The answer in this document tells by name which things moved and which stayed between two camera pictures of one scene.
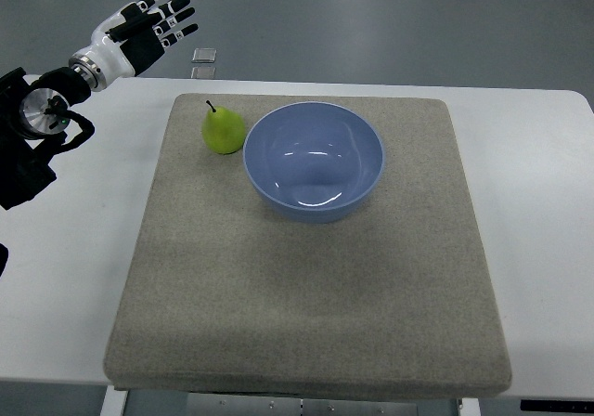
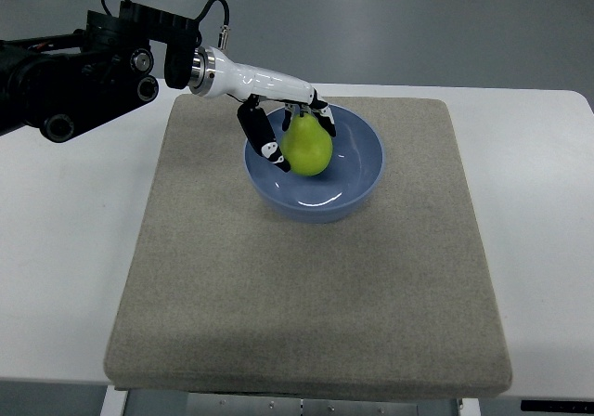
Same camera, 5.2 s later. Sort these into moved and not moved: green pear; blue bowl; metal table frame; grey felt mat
Moved: green pear
Not moved: grey felt mat; blue bowl; metal table frame
